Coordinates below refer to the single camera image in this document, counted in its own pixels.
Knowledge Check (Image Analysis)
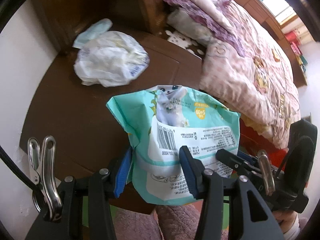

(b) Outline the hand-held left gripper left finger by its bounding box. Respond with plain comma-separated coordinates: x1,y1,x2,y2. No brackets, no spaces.
25,148,133,240

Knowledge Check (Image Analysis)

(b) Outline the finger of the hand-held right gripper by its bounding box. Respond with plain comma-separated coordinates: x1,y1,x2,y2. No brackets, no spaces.
236,150,259,163
215,149,252,178

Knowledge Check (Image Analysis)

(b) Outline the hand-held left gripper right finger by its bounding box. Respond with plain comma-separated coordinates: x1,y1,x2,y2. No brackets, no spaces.
179,146,284,240

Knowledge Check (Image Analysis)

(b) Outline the teal wipes packet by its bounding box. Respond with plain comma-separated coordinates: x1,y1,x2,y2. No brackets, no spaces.
106,85,242,205

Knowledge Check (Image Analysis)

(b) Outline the person's right hand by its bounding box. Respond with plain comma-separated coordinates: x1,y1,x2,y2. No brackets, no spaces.
271,210,304,240

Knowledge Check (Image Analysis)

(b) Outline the metal spring clip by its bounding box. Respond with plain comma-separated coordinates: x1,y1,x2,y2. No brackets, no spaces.
257,149,275,196
27,135,63,222

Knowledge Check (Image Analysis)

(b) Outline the pink checked cartoon quilt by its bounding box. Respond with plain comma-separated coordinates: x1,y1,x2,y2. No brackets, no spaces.
200,0,302,150

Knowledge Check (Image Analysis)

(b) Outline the red box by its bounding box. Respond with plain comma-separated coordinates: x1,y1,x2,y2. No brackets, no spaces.
290,42,303,55
285,30,300,43

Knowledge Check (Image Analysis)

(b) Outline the white plastic bag blue print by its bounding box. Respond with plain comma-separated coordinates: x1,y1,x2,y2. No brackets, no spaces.
74,31,150,88

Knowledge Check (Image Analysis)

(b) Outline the pale grey pillow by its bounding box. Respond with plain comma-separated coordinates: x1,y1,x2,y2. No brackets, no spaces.
166,9,215,45

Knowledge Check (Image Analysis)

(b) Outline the pale blue plastic packet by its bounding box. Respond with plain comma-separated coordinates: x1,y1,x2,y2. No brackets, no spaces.
72,19,113,49

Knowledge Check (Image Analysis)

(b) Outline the purple frilled pillow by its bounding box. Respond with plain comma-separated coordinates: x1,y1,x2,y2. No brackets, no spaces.
157,0,247,58

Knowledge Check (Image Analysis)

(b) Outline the thick black cable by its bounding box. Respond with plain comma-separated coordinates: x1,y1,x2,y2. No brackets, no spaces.
0,145,38,195

